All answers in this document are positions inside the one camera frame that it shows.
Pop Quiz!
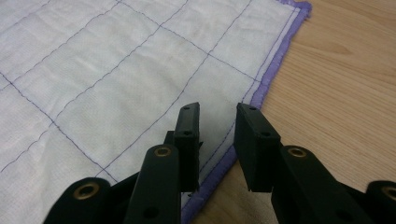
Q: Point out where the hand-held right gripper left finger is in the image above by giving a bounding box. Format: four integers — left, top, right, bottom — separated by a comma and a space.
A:
123, 102, 201, 224

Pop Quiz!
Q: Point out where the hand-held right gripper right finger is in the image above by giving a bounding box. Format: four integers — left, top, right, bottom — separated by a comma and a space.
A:
233, 102, 375, 224

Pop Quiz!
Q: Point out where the white cloth with purple edge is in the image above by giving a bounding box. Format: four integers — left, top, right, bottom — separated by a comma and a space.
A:
0, 0, 313, 224

